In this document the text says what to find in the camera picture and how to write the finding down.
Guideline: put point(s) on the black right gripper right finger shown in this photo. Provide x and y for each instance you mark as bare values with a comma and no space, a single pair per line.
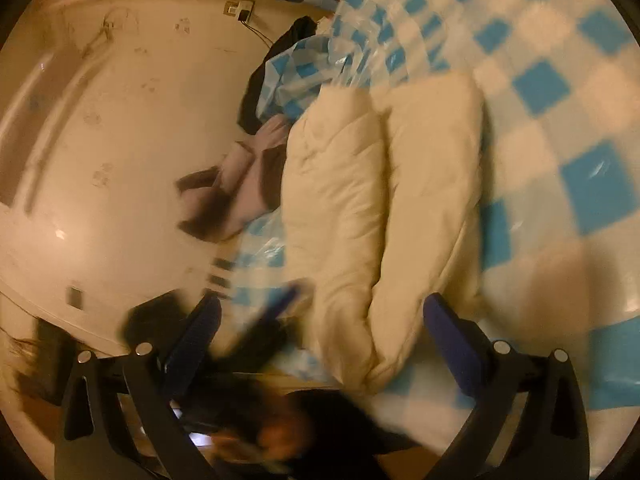
528,420

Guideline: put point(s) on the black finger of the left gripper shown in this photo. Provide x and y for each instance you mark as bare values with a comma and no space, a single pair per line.
268,331

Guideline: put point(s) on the cream quilted down jacket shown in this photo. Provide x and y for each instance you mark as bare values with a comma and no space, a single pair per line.
380,205

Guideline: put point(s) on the pink garment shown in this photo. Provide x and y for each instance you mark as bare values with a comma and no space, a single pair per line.
222,200

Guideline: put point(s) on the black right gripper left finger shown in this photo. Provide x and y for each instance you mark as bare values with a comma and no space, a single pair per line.
94,441

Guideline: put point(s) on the black garment on bed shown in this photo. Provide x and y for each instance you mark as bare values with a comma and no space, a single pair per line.
254,105

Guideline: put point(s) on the wall power socket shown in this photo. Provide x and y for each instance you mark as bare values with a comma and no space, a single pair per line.
241,10

